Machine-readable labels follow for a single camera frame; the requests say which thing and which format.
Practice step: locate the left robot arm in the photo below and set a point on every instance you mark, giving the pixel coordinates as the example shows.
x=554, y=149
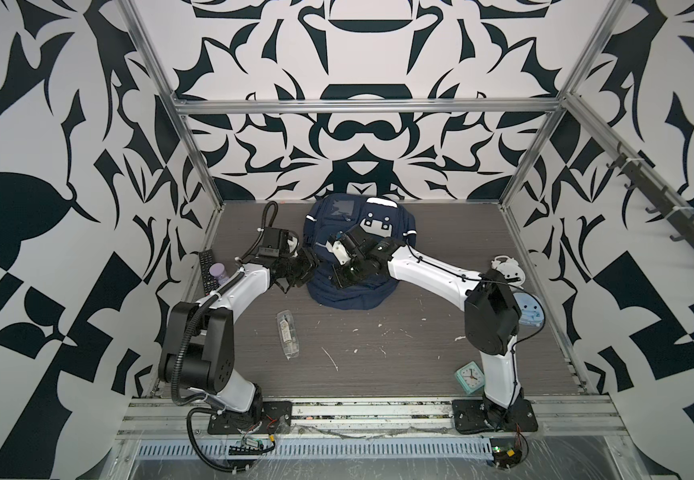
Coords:
x=198, y=354

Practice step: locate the light blue small case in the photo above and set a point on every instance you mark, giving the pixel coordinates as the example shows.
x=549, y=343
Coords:
x=532, y=312

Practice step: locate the small purple bottle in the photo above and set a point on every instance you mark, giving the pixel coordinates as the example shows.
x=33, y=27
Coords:
x=219, y=273

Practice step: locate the green square alarm clock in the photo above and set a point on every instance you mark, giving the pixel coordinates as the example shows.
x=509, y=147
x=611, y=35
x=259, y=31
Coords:
x=470, y=378

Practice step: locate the navy blue student backpack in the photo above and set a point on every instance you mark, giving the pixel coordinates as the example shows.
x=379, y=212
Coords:
x=338, y=212

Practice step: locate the clear plastic pen box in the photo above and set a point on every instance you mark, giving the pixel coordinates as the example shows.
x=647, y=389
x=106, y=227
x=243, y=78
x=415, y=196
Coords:
x=287, y=333

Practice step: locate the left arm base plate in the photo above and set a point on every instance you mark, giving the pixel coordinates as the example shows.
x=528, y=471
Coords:
x=264, y=417

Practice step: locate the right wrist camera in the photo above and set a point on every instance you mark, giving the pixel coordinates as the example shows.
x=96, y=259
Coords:
x=342, y=249

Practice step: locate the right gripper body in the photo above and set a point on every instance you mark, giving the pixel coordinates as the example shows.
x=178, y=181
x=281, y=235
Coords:
x=350, y=273

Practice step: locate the aluminium frame rail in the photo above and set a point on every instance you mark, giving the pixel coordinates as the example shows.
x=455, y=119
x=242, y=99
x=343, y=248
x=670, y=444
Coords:
x=557, y=415

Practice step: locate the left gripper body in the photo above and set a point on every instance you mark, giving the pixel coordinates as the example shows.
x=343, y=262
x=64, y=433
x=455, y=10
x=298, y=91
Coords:
x=299, y=267

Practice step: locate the wall hook rail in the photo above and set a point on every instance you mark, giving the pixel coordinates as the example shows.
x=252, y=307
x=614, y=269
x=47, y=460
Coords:
x=664, y=202

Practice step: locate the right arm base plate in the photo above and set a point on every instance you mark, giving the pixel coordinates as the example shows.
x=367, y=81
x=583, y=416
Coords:
x=482, y=416

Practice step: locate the black remote control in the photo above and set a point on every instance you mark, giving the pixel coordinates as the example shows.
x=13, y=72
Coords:
x=206, y=260

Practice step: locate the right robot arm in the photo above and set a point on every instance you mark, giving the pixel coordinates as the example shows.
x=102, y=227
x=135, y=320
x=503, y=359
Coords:
x=491, y=313

